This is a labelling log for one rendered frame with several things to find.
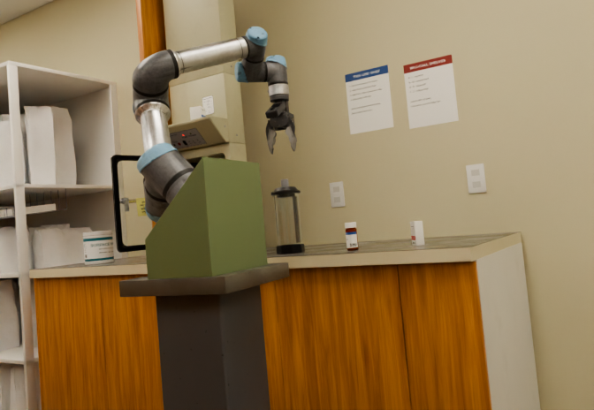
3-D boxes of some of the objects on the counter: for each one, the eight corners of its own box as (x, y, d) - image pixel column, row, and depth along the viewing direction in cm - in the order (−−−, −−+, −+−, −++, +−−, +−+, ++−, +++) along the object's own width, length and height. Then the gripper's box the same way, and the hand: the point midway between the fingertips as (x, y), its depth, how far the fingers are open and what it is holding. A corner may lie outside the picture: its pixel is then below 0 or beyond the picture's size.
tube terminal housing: (217, 252, 273) (205, 94, 278) (272, 248, 256) (258, 81, 261) (181, 257, 252) (169, 87, 257) (239, 254, 235) (224, 72, 240)
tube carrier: (308, 247, 210) (303, 190, 211) (300, 249, 199) (294, 189, 201) (281, 249, 213) (276, 193, 214) (271, 252, 203) (266, 192, 204)
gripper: (300, 97, 215) (306, 152, 213) (266, 102, 219) (270, 156, 217) (294, 93, 206) (299, 149, 205) (258, 98, 211) (262, 155, 209)
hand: (282, 149), depth 209 cm, fingers open, 8 cm apart
